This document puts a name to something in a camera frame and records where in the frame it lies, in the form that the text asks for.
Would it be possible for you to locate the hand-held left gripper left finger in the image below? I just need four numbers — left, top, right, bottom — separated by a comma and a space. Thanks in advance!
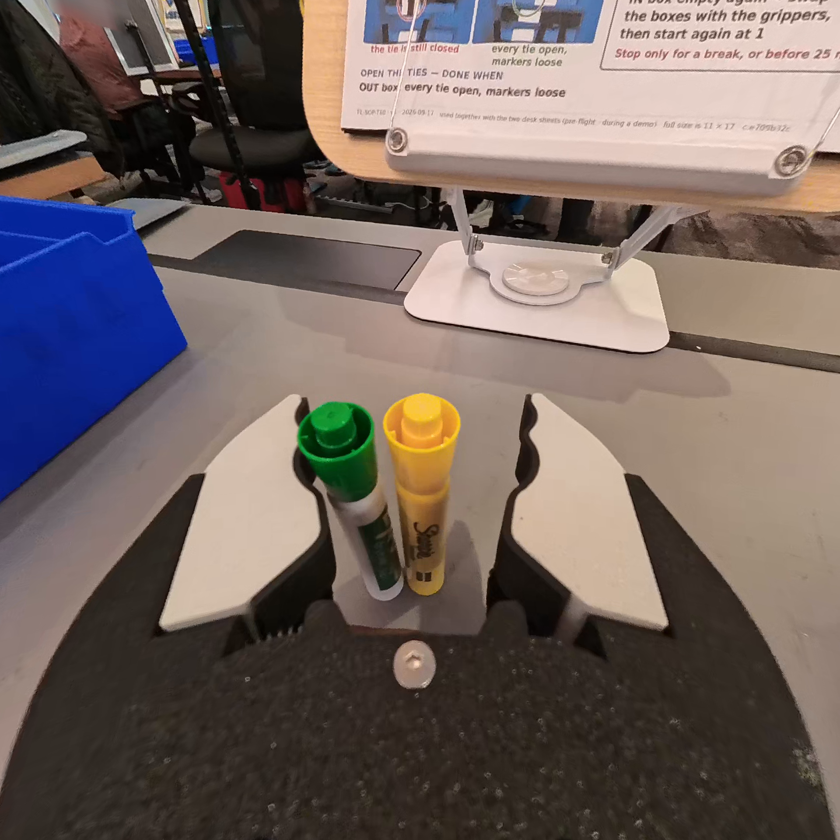
159, 394, 337, 637

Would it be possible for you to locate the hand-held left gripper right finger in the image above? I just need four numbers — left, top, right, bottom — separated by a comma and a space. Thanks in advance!
486, 394, 669, 648

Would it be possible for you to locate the green dry erase marker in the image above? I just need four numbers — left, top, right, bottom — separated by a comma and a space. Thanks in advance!
297, 402, 405, 602

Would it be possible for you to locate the yellow highlighter marker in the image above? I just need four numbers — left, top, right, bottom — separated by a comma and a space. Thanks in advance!
382, 392, 462, 597

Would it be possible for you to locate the blue plastic bin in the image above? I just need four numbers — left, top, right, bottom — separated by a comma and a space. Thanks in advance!
0, 196, 189, 504

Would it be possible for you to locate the grey desk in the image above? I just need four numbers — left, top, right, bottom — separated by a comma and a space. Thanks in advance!
0, 197, 840, 788

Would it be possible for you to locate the wooden white book stand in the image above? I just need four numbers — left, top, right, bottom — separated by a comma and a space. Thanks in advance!
302, 0, 840, 355

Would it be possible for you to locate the red bag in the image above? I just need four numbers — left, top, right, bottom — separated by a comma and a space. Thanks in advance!
220, 172, 308, 213

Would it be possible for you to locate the black office chair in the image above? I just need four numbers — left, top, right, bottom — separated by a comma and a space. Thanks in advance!
190, 0, 317, 198

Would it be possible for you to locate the wooden-edged side table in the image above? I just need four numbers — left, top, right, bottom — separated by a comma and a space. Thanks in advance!
0, 131, 107, 199

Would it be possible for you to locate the printed instruction sheet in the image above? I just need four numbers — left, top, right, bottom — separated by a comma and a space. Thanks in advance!
341, 0, 840, 156

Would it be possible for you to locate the black tripod pole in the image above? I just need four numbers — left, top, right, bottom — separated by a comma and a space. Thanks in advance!
172, 0, 258, 193

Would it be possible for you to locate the black jacket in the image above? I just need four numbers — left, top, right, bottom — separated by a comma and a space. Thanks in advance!
0, 0, 126, 179

